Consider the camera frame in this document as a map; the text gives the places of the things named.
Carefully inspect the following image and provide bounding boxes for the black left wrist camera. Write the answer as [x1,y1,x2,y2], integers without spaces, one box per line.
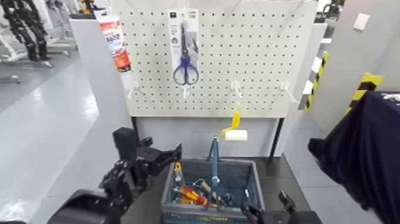
[112,127,140,160]

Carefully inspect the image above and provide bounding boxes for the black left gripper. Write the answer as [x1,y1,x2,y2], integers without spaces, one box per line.
[136,136,183,180]

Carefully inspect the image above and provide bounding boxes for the yellow paint roller white sleeve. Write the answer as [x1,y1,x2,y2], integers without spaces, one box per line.
[220,101,249,142]

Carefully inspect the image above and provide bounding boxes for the red white sealant tube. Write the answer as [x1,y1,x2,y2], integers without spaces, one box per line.
[95,10,137,94]

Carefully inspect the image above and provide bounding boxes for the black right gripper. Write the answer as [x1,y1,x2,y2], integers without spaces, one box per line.
[240,189,323,224]

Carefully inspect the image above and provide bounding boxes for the blue plastic crate grey rim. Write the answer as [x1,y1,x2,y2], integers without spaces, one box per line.
[160,157,267,224]

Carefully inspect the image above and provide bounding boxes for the black handled pliers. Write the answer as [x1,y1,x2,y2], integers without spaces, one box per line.
[215,192,235,207]

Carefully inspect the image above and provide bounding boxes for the beige perforated pegboard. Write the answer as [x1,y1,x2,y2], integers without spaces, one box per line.
[117,0,318,119]

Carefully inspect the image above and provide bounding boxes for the dark navy cloth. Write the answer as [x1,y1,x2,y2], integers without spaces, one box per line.
[307,90,400,224]

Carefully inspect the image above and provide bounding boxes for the yellow handled small tool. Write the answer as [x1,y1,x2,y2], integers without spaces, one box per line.
[173,161,184,182]

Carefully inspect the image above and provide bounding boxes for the black humanoid robot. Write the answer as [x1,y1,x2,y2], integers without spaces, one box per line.
[0,0,51,62]

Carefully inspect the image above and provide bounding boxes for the blue scissors in package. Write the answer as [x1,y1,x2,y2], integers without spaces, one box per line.
[167,8,200,95]

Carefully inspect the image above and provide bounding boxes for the white wall plate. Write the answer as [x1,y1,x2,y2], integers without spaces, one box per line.
[352,13,371,32]

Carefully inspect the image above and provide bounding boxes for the blue handled scissors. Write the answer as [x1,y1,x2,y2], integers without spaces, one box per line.
[172,21,200,86]

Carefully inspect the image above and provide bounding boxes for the white pegboard hook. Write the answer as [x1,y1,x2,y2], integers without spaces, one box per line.
[126,80,140,101]
[180,83,193,99]
[279,80,299,104]
[230,79,244,99]

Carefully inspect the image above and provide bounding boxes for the yellow black striped post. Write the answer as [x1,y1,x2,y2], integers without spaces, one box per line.
[304,51,330,114]
[345,72,384,115]

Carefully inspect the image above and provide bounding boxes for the wooden handled tool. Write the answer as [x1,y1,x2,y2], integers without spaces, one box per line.
[193,178,214,195]

